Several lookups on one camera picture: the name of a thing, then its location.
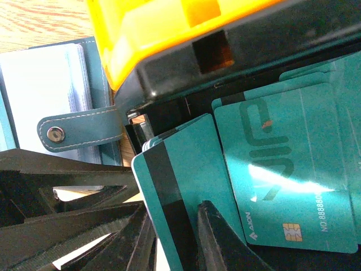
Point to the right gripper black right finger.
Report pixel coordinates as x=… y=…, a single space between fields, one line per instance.
x=219 y=246

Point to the black bin with teal cards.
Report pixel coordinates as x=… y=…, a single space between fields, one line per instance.
x=178 y=83

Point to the yellow plastic bin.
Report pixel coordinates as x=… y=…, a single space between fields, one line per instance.
x=127 y=32

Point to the teal card with magnetic stripe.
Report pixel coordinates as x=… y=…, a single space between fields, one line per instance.
x=176 y=171

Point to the teal card stack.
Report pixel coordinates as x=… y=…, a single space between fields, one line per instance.
x=293 y=157

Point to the teal card holder wallet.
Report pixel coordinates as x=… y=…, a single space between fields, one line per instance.
x=56 y=100

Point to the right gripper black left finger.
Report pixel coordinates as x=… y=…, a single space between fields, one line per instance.
x=51 y=206

